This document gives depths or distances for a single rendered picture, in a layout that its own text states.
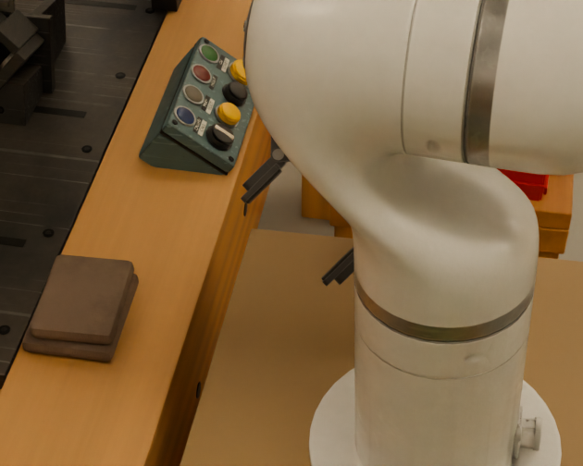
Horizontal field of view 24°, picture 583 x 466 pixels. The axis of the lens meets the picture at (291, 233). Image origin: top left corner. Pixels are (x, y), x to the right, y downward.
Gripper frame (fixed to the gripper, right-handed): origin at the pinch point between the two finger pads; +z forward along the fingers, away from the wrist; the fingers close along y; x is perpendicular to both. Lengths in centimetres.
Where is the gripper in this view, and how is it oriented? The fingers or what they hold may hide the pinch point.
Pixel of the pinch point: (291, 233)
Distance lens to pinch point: 108.4
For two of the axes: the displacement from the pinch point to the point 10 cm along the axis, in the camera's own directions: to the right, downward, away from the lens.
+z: -7.1, 7.0, 0.3
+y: 7.0, 7.1, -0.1
